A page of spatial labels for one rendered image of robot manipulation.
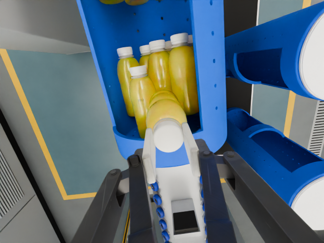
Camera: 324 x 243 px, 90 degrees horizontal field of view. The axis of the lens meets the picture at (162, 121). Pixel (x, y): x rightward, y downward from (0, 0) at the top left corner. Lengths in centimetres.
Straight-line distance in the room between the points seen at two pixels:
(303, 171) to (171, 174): 51
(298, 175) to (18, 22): 117
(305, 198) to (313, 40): 55
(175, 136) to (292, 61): 48
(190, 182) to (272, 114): 134
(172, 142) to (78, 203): 222
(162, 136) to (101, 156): 169
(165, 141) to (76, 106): 156
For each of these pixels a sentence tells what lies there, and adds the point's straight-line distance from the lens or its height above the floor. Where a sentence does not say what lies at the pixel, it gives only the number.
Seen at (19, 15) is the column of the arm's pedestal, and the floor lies 82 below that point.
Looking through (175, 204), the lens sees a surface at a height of 95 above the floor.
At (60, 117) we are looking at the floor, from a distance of 184.
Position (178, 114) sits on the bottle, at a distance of 23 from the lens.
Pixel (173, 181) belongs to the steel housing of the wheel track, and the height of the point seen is 93.
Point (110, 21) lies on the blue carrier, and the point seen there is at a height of 101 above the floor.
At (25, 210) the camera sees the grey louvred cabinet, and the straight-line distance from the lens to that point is 229.
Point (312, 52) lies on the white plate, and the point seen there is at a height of 104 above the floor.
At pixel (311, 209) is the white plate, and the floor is 104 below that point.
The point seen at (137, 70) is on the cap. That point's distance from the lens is 39.
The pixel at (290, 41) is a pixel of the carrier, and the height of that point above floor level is 98.
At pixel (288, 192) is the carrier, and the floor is 100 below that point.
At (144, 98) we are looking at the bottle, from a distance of 38.
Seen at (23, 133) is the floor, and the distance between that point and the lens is 213.
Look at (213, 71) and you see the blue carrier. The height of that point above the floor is 120.
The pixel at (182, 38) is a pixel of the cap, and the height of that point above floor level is 112.
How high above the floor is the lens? 150
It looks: 70 degrees down
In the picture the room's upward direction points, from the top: 178 degrees clockwise
